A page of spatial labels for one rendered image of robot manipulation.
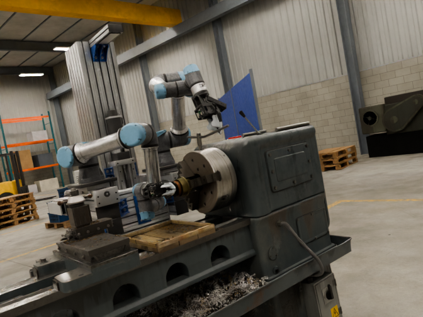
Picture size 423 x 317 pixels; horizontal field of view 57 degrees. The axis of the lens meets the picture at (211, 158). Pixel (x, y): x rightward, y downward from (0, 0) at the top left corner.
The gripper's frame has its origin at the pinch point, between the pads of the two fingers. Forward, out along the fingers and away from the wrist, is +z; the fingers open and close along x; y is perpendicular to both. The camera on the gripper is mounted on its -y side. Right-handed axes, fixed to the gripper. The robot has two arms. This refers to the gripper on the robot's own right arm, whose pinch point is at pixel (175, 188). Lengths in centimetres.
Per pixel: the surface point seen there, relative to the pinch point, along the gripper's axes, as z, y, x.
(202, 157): 4.6, -15.2, 11.6
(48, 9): -1037, -301, 495
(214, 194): 8.9, -15.2, -6.6
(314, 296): 21, -57, -71
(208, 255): 11.8, -2.9, -31.4
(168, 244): 15.0, 17.3, -19.8
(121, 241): 16.8, 37.1, -11.7
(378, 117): -371, -844, -9
